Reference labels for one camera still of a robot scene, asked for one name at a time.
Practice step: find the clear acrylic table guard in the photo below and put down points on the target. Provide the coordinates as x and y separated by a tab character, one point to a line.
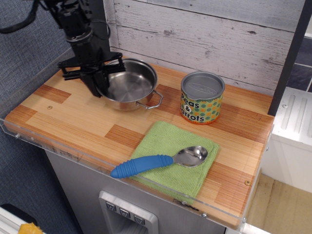
150	154

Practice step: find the silver dispenser button panel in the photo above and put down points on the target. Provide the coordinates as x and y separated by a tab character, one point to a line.
123	217

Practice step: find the blue handled metal spoon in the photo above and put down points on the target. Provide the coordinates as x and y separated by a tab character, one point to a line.
188	157

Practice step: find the dark grey right post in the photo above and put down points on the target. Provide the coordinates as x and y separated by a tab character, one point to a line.
291	56

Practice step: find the silver steel pot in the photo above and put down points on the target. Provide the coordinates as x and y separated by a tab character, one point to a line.
133	88

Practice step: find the dark grey post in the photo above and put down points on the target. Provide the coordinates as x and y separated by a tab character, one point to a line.
291	56
100	36

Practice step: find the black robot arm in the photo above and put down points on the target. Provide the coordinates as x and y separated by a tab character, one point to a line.
72	16

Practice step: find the yellow object at corner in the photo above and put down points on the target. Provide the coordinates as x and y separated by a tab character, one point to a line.
29	228

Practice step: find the peas and carrots can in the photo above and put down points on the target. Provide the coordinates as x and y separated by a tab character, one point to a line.
201	97

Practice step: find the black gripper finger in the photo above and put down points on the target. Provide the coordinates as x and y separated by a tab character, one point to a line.
89	81
101	81

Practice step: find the white toy sink unit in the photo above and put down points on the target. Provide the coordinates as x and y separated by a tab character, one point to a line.
288	156

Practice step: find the dark grey left post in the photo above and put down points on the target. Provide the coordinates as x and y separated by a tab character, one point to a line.
100	36

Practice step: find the grey toy fridge cabinet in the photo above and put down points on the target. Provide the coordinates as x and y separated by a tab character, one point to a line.
82	185

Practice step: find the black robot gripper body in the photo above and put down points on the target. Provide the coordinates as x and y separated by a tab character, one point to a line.
90	57

